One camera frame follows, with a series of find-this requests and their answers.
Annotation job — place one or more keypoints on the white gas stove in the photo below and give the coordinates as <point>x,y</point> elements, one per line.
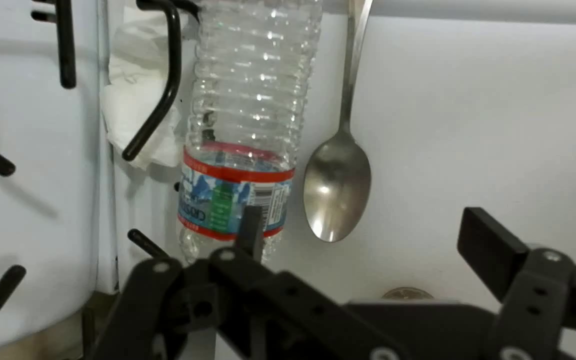
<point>469,132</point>

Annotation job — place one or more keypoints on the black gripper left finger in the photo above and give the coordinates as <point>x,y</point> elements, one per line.
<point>188,300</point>

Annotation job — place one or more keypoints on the clear plastic water bottle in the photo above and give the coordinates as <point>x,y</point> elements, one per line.
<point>248,100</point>

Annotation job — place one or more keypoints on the metal spoon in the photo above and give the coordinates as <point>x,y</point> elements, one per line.
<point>337,187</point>

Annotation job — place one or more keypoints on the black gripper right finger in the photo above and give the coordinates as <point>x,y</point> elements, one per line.
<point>540,300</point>

